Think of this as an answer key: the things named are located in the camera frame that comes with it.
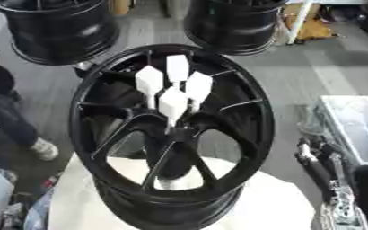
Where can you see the white pin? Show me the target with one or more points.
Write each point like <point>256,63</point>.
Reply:
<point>177,68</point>
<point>149,79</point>
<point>172,103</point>
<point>198,86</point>

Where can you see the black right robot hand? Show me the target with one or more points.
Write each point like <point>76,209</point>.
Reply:
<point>323,167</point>

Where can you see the black spoked wheel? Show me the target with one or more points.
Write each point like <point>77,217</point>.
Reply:
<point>234,125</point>

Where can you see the white table leg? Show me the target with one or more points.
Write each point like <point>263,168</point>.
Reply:
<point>300,21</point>

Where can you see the black wheel rim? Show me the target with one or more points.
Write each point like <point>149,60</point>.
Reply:
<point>61,30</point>
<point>234,27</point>

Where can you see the person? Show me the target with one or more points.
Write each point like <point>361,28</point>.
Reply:
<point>4,119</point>

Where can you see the yellow bag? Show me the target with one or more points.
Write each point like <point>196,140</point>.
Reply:
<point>314,30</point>

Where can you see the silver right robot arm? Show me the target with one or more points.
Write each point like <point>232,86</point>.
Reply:
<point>344,215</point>

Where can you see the clear plastic storage box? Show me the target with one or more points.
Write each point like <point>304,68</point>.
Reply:
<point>357,128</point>

